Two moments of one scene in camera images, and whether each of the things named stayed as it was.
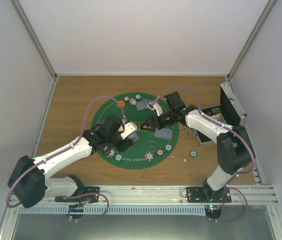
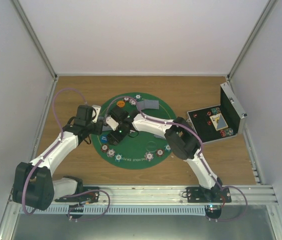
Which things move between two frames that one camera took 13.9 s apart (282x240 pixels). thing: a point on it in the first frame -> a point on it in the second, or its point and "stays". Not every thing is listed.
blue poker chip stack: (148, 156) stays
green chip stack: (168, 147) stays
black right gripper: (151, 120) -> (112, 137)
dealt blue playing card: (142, 105) stays
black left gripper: (125, 145) -> (99, 128)
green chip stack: (118, 157) stays
